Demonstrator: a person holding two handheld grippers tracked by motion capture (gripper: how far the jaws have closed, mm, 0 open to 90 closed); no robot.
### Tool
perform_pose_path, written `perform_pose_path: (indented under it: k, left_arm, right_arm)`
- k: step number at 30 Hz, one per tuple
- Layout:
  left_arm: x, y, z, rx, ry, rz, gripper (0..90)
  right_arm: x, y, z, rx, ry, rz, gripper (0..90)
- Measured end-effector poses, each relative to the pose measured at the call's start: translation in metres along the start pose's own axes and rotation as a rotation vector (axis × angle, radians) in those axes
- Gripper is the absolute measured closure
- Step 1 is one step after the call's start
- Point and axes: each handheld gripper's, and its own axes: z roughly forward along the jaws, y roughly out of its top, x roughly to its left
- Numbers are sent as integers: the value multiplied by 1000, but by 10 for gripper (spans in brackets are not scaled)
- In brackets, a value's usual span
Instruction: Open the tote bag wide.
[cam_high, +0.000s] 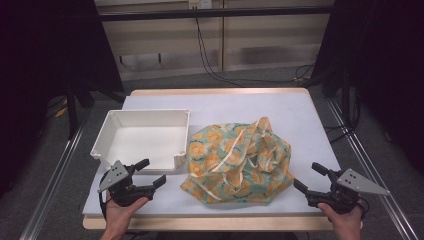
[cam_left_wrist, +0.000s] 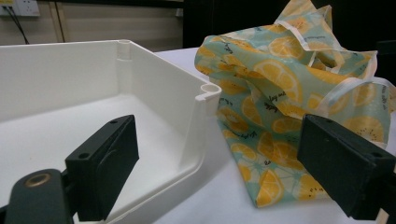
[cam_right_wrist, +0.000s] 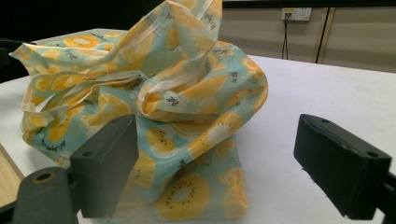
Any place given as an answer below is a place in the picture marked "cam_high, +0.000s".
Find black horizontal bar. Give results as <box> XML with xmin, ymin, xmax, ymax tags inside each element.
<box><xmin>99</xmin><ymin>5</ymin><xmax>335</xmax><ymax>22</ymax></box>

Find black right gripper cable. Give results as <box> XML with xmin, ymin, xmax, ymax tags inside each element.
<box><xmin>357</xmin><ymin>195</ymin><xmax>370</xmax><ymax>219</ymax></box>

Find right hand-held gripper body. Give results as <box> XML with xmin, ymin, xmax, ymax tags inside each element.
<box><xmin>305</xmin><ymin>168</ymin><xmax>390</xmax><ymax>214</ymax></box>

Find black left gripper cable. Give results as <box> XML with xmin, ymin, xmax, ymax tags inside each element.
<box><xmin>98</xmin><ymin>190</ymin><xmax>112</xmax><ymax>219</ymax></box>

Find black metal stand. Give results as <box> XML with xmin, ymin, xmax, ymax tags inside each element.
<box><xmin>65</xmin><ymin>84</ymin><xmax>80</xmax><ymax>140</ymax></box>

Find person's left hand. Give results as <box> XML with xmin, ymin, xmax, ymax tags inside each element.
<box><xmin>104</xmin><ymin>197</ymin><xmax>150</xmax><ymax>236</ymax></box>

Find aluminium floor rail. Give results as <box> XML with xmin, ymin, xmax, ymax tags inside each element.
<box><xmin>327</xmin><ymin>99</ymin><xmax>419</xmax><ymax>240</ymax></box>
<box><xmin>19</xmin><ymin>121</ymin><xmax>88</xmax><ymax>240</ymax></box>

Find white wall socket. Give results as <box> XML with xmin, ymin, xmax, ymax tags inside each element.
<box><xmin>188</xmin><ymin>0</ymin><xmax>214</xmax><ymax>10</ymax></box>

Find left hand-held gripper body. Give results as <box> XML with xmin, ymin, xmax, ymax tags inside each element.
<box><xmin>97</xmin><ymin>159</ymin><xmax>154</xmax><ymax>208</ymax></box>

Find long black wall cable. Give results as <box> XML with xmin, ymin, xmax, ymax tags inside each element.
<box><xmin>194</xmin><ymin>17</ymin><xmax>315</xmax><ymax>88</ymax></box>

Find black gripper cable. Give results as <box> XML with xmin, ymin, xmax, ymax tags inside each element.
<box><xmin>98</xmin><ymin>190</ymin><xmax>112</xmax><ymax>219</ymax></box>
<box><xmin>357</xmin><ymin>195</ymin><xmax>370</xmax><ymax>219</ymax></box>

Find white plastic box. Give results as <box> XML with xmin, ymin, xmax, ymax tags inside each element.
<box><xmin>89</xmin><ymin>108</ymin><xmax>192</xmax><ymax>176</ymax></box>

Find person's right hand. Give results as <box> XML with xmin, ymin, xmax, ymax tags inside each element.
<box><xmin>317</xmin><ymin>202</ymin><xmax>364</xmax><ymax>234</ymax></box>

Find dark curtain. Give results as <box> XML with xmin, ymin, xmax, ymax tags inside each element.
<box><xmin>311</xmin><ymin>0</ymin><xmax>424</xmax><ymax>174</ymax></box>
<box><xmin>0</xmin><ymin>0</ymin><xmax>125</xmax><ymax>199</ymax></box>

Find black floor cables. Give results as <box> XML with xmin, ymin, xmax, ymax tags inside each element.
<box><xmin>323</xmin><ymin>94</ymin><xmax>363</xmax><ymax>145</ymax></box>

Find floral green orange cloth bag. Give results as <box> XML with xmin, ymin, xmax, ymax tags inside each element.
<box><xmin>180</xmin><ymin>116</ymin><xmax>296</xmax><ymax>206</ymax></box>

